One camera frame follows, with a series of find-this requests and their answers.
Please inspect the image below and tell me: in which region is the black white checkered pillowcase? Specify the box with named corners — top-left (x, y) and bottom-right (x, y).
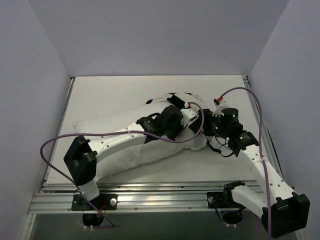
top-left (145, 92), bottom-right (214, 137)

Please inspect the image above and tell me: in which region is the white pillow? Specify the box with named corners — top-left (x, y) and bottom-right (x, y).
top-left (73, 98), bottom-right (207, 181)

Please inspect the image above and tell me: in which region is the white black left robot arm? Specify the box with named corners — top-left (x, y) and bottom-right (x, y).
top-left (63, 105), bottom-right (184, 210)

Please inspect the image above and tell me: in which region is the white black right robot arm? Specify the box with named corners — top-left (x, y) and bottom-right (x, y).
top-left (204, 107), bottom-right (310, 239)

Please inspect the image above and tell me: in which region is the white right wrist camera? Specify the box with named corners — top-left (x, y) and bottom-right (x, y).
top-left (213, 97), bottom-right (229, 115)

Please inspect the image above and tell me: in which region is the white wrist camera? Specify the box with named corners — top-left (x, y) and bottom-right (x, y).
top-left (213, 97), bottom-right (229, 115)
top-left (180, 108), bottom-right (198, 128)

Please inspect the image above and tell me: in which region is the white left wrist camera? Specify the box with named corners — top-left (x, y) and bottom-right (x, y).
top-left (180, 108), bottom-right (198, 128)

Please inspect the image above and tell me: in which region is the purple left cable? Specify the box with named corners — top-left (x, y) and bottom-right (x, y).
top-left (39, 102), bottom-right (205, 229)

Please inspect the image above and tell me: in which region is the aluminium right side rail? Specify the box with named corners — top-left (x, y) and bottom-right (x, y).
top-left (241, 75), bottom-right (283, 176)

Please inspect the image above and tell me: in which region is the aluminium rail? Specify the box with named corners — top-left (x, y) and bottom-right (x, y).
top-left (28, 183), bottom-right (276, 213)
top-left (241, 75), bottom-right (283, 176)
top-left (43, 77), bottom-right (75, 183)

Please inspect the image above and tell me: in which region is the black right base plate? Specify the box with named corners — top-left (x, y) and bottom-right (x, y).
top-left (206, 191), bottom-right (225, 209)

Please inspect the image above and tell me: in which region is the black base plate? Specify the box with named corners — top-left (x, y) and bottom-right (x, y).
top-left (206, 191), bottom-right (225, 209)
top-left (71, 193), bottom-right (118, 211)

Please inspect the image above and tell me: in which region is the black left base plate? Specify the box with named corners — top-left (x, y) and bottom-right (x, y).
top-left (71, 193), bottom-right (118, 211)

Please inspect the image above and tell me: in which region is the aluminium left side rail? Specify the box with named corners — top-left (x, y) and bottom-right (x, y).
top-left (43, 77), bottom-right (75, 183)

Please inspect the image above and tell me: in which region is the aluminium front rail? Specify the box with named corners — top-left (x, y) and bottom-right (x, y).
top-left (28, 183), bottom-right (276, 213)

